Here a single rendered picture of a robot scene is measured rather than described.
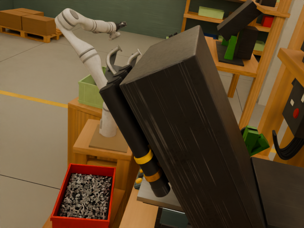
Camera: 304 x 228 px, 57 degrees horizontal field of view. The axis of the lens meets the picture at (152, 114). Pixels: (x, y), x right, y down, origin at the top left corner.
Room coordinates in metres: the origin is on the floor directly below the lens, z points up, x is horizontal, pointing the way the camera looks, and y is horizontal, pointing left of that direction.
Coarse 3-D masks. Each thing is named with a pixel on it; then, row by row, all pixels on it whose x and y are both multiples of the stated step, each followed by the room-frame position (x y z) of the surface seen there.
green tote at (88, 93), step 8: (104, 72) 2.24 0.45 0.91; (80, 80) 1.88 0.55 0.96; (88, 80) 1.98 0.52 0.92; (80, 88) 1.85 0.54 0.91; (88, 88) 1.84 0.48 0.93; (96, 88) 1.82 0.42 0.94; (80, 96) 1.85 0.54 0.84; (88, 96) 1.84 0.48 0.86; (96, 96) 1.82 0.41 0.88; (88, 104) 1.84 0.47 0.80; (96, 104) 1.82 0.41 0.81
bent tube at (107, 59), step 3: (117, 45) 2.14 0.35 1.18; (114, 48) 2.15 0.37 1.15; (117, 48) 2.14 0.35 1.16; (120, 48) 2.16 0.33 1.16; (111, 51) 2.13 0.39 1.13; (114, 51) 2.13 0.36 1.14; (117, 51) 2.14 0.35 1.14; (108, 54) 2.12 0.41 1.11; (111, 54) 2.13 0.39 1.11; (108, 57) 2.11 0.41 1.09; (108, 60) 2.10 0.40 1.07; (108, 63) 2.09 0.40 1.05; (108, 66) 2.08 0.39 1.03; (111, 66) 2.08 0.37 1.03; (111, 69) 2.06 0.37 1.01; (114, 72) 2.05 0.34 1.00
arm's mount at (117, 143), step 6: (96, 132) 1.37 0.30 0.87; (120, 132) 1.41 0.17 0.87; (96, 138) 1.31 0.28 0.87; (102, 138) 1.32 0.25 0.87; (108, 138) 1.33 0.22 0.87; (114, 138) 1.34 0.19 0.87; (120, 138) 1.35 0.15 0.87; (90, 144) 1.25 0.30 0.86; (96, 144) 1.26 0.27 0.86; (102, 144) 1.27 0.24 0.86; (108, 144) 1.28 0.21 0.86; (114, 144) 1.29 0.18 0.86; (120, 144) 1.30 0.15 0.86; (126, 144) 1.31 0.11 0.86; (114, 150) 1.25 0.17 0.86; (120, 150) 1.25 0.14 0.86; (126, 150) 1.26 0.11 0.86
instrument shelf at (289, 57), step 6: (282, 48) 1.20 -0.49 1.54; (282, 54) 1.15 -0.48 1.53; (288, 54) 1.10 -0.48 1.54; (294, 54) 1.12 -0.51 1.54; (300, 54) 1.14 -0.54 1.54; (282, 60) 1.12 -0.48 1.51; (288, 60) 1.06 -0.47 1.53; (294, 60) 1.02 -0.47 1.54; (300, 60) 1.03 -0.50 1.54; (288, 66) 1.03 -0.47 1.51; (294, 66) 0.98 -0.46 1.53; (300, 66) 0.94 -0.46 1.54; (294, 72) 0.95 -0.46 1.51; (300, 72) 0.91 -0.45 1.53; (300, 78) 0.89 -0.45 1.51
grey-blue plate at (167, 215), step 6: (162, 210) 0.71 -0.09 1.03; (168, 210) 0.71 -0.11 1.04; (174, 210) 0.71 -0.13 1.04; (162, 216) 0.71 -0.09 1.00; (168, 216) 0.71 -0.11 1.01; (174, 216) 0.71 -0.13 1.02; (180, 216) 0.70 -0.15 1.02; (162, 222) 0.71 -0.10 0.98; (168, 222) 0.71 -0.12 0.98; (174, 222) 0.70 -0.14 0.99; (180, 222) 0.70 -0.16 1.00; (186, 222) 0.70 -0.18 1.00
